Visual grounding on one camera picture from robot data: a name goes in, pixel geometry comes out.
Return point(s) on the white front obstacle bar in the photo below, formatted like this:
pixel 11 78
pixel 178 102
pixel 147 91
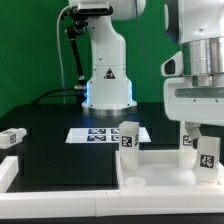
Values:
pixel 152 200

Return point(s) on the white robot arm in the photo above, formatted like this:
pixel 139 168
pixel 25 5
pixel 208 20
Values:
pixel 194 85

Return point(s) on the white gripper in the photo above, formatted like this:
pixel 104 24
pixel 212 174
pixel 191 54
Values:
pixel 194 105

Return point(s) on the white obstacle bar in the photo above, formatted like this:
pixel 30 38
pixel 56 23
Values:
pixel 8 171
pixel 152 200

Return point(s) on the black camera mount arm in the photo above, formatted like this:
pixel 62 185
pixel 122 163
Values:
pixel 72 34

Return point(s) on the white sheet with fiducial markers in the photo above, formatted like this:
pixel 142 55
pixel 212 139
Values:
pixel 93 135

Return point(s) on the white square table top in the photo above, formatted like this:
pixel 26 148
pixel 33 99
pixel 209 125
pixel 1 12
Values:
pixel 156 168

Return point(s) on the camera on robot top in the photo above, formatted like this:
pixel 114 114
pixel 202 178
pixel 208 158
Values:
pixel 91 7

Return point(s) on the white left obstacle bar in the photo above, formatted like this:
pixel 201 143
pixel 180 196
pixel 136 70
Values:
pixel 8 171

